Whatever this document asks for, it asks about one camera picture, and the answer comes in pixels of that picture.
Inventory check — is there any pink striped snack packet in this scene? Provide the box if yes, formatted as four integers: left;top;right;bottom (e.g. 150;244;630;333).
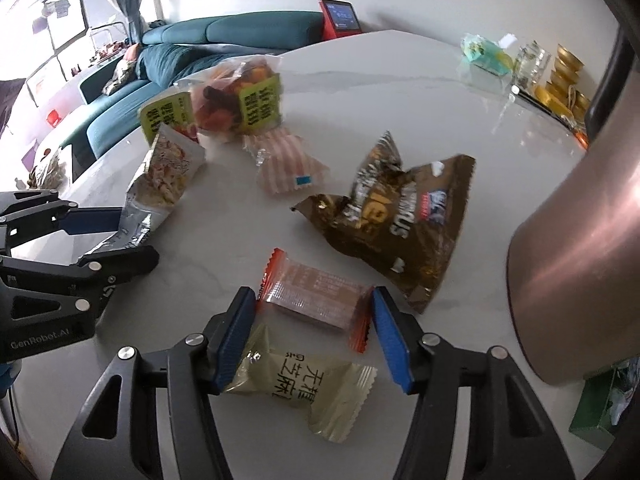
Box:
242;127;331;196

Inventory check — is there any patterned cushion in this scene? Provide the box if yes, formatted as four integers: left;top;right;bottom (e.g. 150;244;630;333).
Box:
102;42;143;96

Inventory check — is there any red smart display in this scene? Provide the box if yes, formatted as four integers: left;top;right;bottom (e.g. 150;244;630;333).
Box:
319;0;362;41

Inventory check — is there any beige snack packet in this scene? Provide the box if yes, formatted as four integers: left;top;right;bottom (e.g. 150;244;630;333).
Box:
222;322;378;445

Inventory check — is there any glass jar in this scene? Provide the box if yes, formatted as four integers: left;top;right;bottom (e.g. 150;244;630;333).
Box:
515;42;548;88

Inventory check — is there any teal sofa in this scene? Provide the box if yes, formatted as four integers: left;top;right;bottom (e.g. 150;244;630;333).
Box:
60;10;326;161

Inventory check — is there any rose gold canister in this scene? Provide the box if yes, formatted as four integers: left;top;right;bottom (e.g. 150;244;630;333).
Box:
505;20;640;387

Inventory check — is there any brown foil snack bag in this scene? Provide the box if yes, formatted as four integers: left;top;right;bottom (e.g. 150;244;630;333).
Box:
290;131;477;315

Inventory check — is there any silver popcorn snack bag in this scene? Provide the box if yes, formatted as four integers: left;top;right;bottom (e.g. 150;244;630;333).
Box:
82;122;207;256

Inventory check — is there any green tray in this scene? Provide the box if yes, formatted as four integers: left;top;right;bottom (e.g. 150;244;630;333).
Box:
569;357;640;453

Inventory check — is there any pink packet with orange ends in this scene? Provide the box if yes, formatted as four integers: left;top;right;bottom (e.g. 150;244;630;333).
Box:
256;247;376;355

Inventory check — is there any green tissue pack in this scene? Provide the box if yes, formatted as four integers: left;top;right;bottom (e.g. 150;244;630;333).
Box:
460;32;516;73

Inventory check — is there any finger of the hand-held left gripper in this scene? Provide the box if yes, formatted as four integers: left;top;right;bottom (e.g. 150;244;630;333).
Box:
0;189;125;253
0;244;161;322

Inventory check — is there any yellow-green label snack bag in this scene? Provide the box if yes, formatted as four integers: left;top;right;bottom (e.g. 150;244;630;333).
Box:
139;91;201;145

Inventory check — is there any clear dried fruit bag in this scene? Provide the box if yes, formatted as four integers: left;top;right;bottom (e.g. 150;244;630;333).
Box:
191;55;284;137

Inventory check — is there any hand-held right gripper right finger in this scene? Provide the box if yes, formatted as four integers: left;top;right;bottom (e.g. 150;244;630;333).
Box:
371;286;576;480

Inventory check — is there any blue white snack packet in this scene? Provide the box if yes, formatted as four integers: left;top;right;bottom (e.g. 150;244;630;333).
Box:
607;360;640;411

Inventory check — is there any teal cushion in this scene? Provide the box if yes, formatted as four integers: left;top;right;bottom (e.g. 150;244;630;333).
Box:
137;42;221;86

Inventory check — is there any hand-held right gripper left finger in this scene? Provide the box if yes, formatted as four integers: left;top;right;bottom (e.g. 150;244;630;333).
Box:
50;286;258;480

